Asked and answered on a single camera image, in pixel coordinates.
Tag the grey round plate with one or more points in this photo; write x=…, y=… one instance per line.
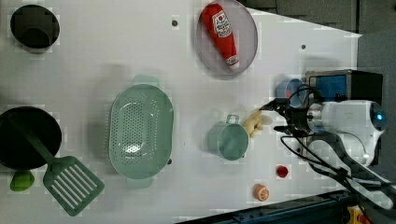
x=245, y=39

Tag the black round pot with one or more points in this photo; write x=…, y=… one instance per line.
x=35, y=27

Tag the orange slice toy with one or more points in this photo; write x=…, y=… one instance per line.
x=261, y=192

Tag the mint green cup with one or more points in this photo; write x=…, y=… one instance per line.
x=228, y=139

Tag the lime green toy piece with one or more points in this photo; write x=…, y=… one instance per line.
x=22, y=180

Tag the blue cup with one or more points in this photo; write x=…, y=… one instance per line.
x=297, y=88

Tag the red plush ketchup bottle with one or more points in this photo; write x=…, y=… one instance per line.
x=221, y=32

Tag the blue metal frame rail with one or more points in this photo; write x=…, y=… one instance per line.
x=326, y=208

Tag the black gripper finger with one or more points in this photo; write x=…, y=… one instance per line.
x=278, y=105
x=282, y=129

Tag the toaster oven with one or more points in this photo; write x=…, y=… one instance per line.
x=358, y=84

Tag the black frying pan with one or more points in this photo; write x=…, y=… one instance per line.
x=15, y=151

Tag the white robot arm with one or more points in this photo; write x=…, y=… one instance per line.
x=341, y=141

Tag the yellow red toy object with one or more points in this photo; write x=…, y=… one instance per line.
x=356, y=216

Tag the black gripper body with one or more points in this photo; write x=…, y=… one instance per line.
x=296, y=118

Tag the red toy tomato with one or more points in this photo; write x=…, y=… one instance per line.
x=282, y=171

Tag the green slotted spatula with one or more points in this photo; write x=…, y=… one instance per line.
x=69, y=181

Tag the mint green colander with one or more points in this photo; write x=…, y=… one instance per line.
x=141, y=132

